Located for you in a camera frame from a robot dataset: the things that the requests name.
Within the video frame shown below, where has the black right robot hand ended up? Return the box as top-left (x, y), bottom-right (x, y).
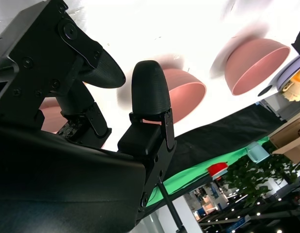
top-left (0, 0), bottom-right (177, 233)

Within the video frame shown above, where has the pink plastic bowl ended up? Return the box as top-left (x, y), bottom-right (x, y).
top-left (161, 67), bottom-right (207, 124)
top-left (39, 97), bottom-right (68, 133)
top-left (224, 38), bottom-right (291, 97)

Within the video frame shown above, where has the purple round object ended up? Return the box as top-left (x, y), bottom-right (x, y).
top-left (271, 56), bottom-right (300, 91)

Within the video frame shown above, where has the orange and cream object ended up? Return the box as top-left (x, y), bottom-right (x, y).
top-left (281, 70), bottom-right (300, 102)

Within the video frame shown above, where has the brown cardboard box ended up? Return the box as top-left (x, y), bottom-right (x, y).
top-left (268, 111), bottom-right (300, 163)

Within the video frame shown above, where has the light blue cup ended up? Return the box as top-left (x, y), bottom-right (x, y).
top-left (247, 141), bottom-right (270, 164)

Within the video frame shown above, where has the black cloth backdrop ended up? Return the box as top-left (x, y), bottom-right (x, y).
top-left (174, 104), bottom-right (286, 175)

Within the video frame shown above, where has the green cloth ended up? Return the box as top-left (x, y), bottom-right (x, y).
top-left (146, 135), bottom-right (271, 209)

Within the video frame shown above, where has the green leafy plant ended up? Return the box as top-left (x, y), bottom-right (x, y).
top-left (222, 140), bottom-right (300, 207)

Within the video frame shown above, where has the red round object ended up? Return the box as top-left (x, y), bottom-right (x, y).
top-left (207, 162), bottom-right (229, 180)

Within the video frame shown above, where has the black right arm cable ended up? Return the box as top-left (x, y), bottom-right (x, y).
top-left (157, 177), bottom-right (187, 233)

